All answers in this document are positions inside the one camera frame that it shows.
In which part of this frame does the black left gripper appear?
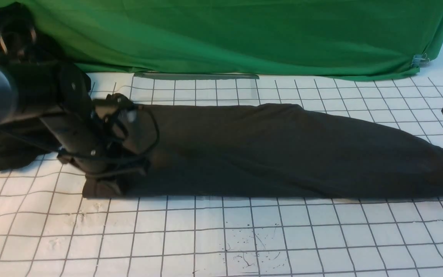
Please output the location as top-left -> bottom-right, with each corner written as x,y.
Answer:
57,131 -> 149,197

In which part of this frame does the dark gray long-sleeved shirt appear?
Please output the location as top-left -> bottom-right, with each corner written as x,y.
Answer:
134,104 -> 443,199

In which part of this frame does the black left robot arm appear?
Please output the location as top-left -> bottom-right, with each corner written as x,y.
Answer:
0,62 -> 159,199

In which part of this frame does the blue binder clip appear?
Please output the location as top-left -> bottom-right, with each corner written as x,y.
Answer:
411,53 -> 430,68

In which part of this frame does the white grid table mat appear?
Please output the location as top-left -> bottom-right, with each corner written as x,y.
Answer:
0,72 -> 443,277

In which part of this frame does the clear acrylic strip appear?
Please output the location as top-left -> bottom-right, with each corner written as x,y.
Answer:
134,72 -> 260,81

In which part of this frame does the green backdrop cloth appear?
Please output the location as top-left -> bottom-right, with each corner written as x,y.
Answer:
21,0 -> 443,81

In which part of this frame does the black crumpled garment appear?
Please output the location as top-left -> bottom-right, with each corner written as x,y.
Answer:
0,4 -> 91,172

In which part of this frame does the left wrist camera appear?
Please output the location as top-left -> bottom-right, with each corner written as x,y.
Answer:
92,93 -> 160,156

